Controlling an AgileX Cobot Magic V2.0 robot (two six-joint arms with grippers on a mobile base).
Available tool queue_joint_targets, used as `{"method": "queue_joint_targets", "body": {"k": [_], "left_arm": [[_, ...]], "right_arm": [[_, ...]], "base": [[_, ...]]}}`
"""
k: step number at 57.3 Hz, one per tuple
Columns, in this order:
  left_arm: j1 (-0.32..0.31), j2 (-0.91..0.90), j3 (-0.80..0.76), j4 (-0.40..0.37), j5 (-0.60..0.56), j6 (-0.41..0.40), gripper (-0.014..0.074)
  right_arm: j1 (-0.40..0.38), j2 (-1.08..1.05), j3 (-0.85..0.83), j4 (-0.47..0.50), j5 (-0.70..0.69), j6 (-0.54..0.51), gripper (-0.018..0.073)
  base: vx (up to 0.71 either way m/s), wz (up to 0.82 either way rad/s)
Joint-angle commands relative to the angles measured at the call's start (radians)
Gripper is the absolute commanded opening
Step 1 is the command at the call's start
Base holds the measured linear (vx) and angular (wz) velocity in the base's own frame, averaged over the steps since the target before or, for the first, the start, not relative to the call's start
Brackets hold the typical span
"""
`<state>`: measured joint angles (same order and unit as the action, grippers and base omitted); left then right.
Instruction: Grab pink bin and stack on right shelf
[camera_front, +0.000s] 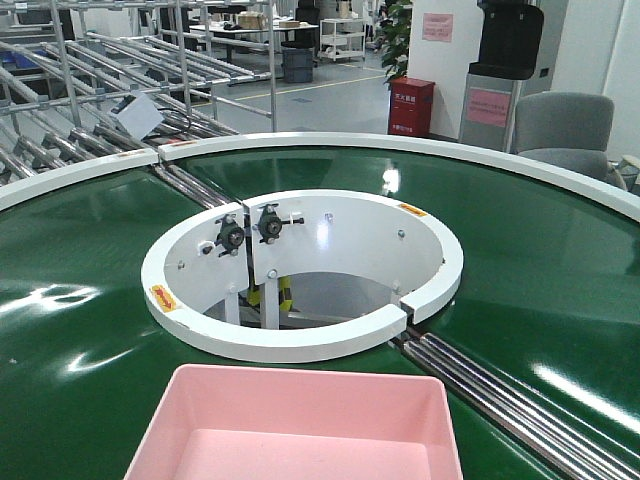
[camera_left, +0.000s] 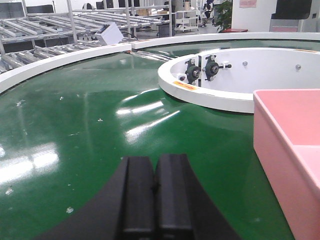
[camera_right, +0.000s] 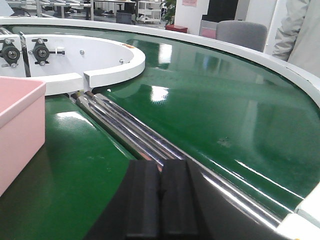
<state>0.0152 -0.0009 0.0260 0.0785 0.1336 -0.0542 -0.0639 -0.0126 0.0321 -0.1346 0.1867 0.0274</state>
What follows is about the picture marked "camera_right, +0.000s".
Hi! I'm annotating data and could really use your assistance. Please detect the steel conveyor rollers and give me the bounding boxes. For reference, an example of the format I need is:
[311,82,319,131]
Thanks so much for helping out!
[70,91,281,229]

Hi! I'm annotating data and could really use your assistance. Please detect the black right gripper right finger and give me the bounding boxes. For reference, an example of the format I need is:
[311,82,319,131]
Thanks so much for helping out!
[160,159,198,238]

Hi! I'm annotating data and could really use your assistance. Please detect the green curved conveyor belt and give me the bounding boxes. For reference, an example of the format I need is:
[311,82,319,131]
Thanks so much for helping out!
[0,24,320,240]

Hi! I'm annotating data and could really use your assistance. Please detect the pink plastic bin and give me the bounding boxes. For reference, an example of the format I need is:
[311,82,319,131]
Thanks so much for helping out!
[0,76,46,194]

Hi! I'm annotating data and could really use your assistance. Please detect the grey office chair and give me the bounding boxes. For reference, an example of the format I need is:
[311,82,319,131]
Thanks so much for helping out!
[215,20,268,52]

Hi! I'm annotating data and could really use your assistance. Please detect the person in light jacket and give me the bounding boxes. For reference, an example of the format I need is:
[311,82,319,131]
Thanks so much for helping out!
[272,0,311,61]

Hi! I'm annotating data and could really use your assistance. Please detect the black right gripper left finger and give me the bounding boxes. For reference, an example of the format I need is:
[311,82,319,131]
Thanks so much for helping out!
[126,160,160,238]

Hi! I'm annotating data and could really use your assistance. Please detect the white wire shelf cart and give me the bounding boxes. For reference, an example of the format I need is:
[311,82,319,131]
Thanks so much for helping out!
[136,0,162,23]

